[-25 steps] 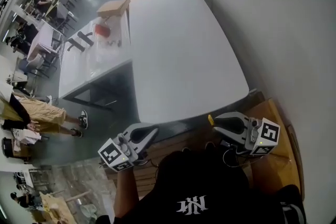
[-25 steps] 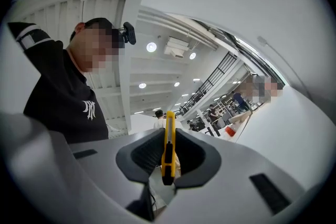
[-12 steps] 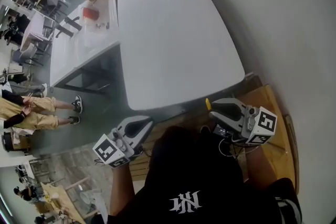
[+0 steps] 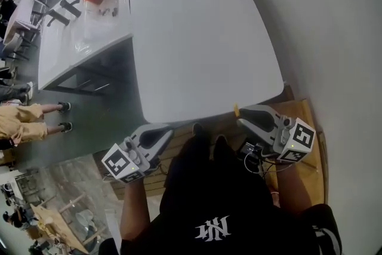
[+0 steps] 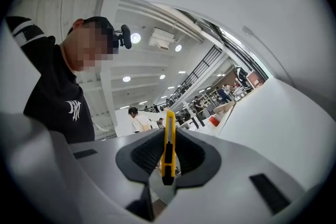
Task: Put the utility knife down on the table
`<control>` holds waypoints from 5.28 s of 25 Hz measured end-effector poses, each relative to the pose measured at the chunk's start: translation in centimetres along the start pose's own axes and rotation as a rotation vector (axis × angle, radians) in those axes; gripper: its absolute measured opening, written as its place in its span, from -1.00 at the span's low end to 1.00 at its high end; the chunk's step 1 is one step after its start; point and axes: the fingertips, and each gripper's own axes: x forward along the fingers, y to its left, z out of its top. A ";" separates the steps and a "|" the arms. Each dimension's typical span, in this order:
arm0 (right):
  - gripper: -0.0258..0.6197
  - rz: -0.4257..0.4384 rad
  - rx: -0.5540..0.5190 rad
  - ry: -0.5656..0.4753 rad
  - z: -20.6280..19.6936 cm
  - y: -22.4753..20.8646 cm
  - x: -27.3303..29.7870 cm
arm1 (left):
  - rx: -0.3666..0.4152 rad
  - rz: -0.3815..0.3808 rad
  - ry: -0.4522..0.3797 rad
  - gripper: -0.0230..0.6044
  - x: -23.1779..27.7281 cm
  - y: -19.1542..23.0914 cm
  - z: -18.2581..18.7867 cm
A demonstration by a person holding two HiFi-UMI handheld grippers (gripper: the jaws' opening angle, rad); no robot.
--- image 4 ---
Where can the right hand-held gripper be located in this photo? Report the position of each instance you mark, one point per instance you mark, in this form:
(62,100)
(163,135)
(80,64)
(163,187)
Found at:
(286,140)

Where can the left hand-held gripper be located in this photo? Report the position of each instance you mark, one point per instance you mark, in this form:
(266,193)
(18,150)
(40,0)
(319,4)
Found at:
(131,155)

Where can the person's right forearm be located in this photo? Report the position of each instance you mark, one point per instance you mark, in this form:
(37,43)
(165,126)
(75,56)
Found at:
(294,188)

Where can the person's left forearm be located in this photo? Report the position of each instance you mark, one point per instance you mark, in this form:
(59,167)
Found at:
(134,212)

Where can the small black electronics box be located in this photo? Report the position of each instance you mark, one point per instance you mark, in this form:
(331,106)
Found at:
(251,148)

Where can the black clothing with white logo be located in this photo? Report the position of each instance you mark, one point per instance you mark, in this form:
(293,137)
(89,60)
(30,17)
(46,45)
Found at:
(215,188)

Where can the light wooden table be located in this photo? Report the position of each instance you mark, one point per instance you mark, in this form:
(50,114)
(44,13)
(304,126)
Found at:
(56,227)

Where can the long white side table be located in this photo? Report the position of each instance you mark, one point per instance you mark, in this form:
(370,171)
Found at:
(59,50)

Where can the clear plastic bag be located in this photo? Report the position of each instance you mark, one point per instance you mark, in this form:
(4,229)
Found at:
(98,27)

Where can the small dark metal parts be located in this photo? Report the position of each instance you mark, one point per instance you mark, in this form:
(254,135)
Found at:
(108,12)

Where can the pale pink table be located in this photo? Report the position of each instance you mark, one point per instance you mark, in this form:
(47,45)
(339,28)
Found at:
(21,18)

